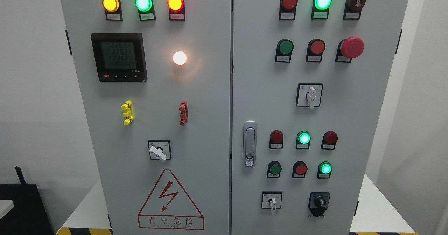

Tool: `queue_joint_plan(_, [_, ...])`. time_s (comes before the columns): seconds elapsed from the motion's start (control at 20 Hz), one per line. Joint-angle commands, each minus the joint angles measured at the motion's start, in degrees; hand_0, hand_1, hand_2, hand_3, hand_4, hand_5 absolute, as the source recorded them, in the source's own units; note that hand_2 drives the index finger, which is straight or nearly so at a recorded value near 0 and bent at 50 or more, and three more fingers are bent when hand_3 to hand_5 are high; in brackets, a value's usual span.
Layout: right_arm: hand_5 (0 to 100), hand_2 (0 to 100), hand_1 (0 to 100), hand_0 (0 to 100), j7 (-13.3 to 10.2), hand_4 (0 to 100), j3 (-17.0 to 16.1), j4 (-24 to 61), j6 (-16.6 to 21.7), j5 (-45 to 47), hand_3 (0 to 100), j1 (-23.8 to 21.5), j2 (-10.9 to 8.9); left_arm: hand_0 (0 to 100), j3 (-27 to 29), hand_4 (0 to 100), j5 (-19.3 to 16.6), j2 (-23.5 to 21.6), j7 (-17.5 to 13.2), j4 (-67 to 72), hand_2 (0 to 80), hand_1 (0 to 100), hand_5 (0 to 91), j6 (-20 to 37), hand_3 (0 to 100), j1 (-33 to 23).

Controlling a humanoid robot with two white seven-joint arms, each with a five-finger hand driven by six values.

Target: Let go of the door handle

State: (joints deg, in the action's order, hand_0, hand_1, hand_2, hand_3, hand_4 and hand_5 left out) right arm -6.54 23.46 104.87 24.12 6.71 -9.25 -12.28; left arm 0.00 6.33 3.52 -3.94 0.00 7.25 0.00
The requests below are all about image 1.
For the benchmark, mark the silver door swing handle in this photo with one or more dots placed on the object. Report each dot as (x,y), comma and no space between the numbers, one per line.
(249,143)

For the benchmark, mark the grey left cabinet door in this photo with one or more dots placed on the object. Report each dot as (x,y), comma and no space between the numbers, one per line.
(200,149)

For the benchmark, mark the grey cabinet door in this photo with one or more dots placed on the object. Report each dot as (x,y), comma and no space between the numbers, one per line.
(265,91)
(200,149)

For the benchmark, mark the grey right cabinet door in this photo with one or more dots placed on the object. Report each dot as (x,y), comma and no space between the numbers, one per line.
(265,91)

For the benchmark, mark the red plastic clip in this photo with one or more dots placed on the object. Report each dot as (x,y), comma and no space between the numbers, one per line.
(183,108)

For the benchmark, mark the dark red indicator light middle left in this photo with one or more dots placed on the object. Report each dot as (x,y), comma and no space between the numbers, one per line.
(276,139)

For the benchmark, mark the dark red indicator light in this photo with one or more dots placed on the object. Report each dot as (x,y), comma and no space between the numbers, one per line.
(329,140)
(276,139)

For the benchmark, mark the white lit indicator lamp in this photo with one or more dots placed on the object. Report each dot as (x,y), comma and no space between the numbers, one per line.
(179,58)

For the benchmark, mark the green lit indicator middle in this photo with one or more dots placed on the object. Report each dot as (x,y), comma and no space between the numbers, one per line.
(303,139)

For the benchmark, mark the green lit indicator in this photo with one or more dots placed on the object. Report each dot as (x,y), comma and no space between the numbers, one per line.
(320,9)
(303,139)

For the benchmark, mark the green push button upper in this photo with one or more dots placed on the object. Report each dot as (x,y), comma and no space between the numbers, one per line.
(284,51)

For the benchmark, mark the yellow plastic clip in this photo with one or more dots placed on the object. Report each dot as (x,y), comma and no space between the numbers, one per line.
(127,112)

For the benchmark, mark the red push button lower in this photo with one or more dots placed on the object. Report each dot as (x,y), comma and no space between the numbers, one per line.
(299,170)

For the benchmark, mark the red push button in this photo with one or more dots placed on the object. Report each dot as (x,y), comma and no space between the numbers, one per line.
(299,170)
(315,50)

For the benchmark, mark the dark red indicator light middle right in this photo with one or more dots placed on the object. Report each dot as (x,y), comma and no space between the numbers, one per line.
(329,140)

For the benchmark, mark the red push button upper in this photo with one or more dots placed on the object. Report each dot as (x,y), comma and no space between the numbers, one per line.
(315,50)

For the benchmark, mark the red electric danger warning sticker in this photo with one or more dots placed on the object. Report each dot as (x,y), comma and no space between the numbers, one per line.
(169,206)

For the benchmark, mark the red lit indicator light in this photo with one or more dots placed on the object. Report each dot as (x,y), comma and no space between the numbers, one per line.
(176,10)

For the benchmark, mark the green lit push button lower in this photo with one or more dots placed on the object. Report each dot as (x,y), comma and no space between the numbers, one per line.
(324,170)

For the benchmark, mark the black digital power meter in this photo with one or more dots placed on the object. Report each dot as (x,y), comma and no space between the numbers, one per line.
(119,57)

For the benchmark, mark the red indicator light top right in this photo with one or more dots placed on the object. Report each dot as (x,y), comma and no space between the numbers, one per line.
(287,9)

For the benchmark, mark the green indicator light top left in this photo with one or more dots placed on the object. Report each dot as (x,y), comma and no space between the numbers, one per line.
(146,10)

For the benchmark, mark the red emergency stop mushroom button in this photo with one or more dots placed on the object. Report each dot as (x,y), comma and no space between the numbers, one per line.
(349,49)

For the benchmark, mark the green lit indicator top right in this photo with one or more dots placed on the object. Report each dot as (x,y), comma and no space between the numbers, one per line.
(320,9)

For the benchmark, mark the yellow indicator light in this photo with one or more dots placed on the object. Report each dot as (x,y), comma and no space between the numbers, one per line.
(113,10)

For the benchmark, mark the red black buzzer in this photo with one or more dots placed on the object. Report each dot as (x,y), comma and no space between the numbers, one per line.
(353,9)

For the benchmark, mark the yellow black hazard tape right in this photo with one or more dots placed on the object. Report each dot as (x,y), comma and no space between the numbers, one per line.
(383,233)

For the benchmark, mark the yellow black hazard tape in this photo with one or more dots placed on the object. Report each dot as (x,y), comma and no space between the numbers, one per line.
(84,231)
(383,233)

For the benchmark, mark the white platform base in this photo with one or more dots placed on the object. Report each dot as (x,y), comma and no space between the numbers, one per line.
(374,212)

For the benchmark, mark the yellow black hazard tape left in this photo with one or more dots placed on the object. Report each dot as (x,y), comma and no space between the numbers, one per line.
(84,231)

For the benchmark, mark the black equipment box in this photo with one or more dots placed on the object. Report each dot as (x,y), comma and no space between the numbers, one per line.
(28,215)

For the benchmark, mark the white rotary selector switch left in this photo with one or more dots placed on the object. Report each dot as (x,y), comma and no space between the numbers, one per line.
(160,149)

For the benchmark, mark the white rotary selector switch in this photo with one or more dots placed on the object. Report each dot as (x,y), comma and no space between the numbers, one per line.
(309,95)
(160,149)

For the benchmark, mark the white rotary selector switch upper right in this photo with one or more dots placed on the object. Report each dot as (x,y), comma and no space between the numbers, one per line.
(309,95)

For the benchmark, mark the white selector switch bottom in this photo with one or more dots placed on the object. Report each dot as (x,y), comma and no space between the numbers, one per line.
(271,200)

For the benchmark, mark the black rotary knob switch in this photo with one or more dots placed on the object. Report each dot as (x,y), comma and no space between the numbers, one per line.
(318,203)

